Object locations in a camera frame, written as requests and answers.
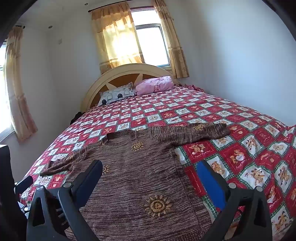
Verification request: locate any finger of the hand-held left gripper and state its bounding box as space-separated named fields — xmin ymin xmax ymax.
xmin=14 ymin=175 xmax=34 ymax=194

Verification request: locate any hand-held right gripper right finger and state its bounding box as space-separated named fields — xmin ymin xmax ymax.
xmin=196 ymin=160 xmax=273 ymax=241

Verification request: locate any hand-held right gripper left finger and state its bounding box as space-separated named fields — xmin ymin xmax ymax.
xmin=26 ymin=159 xmax=103 ymax=241

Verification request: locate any brown knitted sweater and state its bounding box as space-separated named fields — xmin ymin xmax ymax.
xmin=40 ymin=123 xmax=230 ymax=241

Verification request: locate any dark cloth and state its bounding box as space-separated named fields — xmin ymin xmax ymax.
xmin=69 ymin=111 xmax=83 ymax=125

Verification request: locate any red checked printed blanket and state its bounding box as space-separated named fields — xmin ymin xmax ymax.
xmin=20 ymin=84 xmax=296 ymax=241

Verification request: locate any grey and white pillow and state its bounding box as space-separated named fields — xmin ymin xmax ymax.
xmin=97 ymin=85 xmax=135 ymax=106

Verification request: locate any yellow curtain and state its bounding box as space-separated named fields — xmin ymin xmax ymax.
xmin=153 ymin=0 xmax=190 ymax=79
xmin=91 ymin=3 xmax=146 ymax=75
xmin=5 ymin=26 xmax=38 ymax=142

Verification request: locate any window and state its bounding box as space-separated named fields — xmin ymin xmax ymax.
xmin=0 ymin=44 xmax=15 ymax=139
xmin=131 ymin=8 xmax=173 ymax=69

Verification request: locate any pink fringed cloth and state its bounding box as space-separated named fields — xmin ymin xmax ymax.
xmin=180 ymin=83 xmax=204 ymax=92

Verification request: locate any cream wooden headboard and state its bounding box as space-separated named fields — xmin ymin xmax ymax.
xmin=80 ymin=63 xmax=181 ymax=112

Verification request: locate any pink pillow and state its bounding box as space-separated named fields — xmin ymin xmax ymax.
xmin=134 ymin=76 xmax=174 ymax=95

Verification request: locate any dark curtain rod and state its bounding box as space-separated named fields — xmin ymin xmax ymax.
xmin=88 ymin=1 xmax=126 ymax=12

